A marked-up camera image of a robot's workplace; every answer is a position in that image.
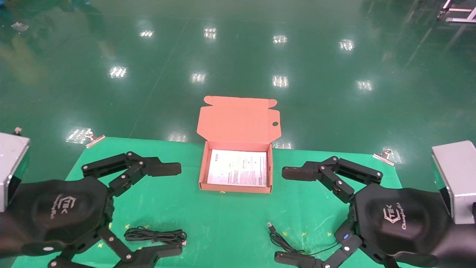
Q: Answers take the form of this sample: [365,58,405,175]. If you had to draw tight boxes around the metal table clamp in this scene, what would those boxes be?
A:
[373,149,395,166]
[85,129,106,149]

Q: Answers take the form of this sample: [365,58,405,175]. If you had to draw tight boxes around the right metal table clamp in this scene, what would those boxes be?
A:
[373,149,395,166]

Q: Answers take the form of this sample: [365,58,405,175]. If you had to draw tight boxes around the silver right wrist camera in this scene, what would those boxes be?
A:
[431,140,476,225]

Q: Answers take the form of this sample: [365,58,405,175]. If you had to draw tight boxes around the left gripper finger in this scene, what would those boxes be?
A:
[48,227,183,268]
[82,151,182,198]

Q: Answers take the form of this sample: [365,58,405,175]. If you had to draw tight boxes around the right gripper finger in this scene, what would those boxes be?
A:
[282,156,384,204]
[274,244,389,268]

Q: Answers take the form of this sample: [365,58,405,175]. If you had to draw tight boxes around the white printed paper leaflet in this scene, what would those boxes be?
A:
[207,149,268,188]

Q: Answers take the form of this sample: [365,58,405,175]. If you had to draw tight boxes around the white metal rack frame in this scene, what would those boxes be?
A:
[437,0,476,23]

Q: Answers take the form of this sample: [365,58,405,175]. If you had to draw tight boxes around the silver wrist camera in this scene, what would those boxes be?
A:
[431,140,476,225]
[0,127,30,213]

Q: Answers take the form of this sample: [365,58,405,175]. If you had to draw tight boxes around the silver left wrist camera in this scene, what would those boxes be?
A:
[0,127,30,213]

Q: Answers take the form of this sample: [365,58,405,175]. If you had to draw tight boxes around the black data cable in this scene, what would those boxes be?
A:
[123,226,187,246]

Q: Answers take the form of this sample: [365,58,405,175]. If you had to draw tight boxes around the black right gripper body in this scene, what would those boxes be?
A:
[334,183,454,267]

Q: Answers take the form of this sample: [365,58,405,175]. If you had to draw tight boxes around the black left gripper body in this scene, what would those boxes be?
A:
[6,176,114,257]

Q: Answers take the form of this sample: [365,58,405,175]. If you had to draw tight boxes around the green table mat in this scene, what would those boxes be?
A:
[10,137,409,268]

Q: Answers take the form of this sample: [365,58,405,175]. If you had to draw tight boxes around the black wired computer mouse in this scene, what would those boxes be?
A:
[267,222,340,257]

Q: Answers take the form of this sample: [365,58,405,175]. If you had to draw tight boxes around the orange cardboard box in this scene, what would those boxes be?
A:
[197,96,281,194]

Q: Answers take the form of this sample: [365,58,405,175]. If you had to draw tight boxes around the left metal table clamp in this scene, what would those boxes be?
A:
[85,129,106,149]

